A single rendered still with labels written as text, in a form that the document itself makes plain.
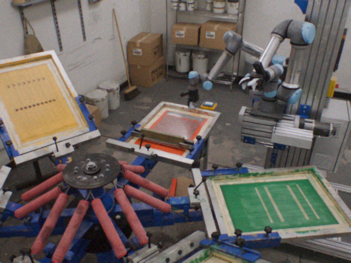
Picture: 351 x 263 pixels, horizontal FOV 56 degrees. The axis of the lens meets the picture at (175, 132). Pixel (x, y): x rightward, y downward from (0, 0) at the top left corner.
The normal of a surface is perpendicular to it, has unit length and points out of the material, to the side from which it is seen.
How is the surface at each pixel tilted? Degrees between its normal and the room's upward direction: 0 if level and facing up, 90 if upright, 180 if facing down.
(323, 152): 90
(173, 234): 0
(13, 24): 90
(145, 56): 90
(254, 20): 90
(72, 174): 0
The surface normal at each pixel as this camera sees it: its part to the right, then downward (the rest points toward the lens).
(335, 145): -0.36, 0.49
